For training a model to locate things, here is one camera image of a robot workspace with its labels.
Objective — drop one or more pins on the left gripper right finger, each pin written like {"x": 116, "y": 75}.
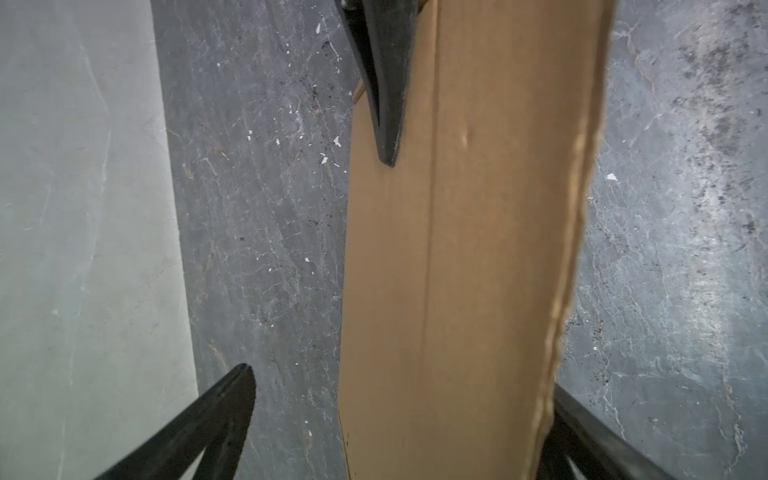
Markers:
{"x": 579, "y": 443}

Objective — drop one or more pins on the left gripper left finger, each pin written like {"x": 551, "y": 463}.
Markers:
{"x": 210, "y": 433}

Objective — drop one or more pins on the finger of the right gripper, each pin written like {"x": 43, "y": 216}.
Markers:
{"x": 381, "y": 34}

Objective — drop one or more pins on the cardboard box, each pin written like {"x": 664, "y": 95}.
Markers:
{"x": 460, "y": 259}

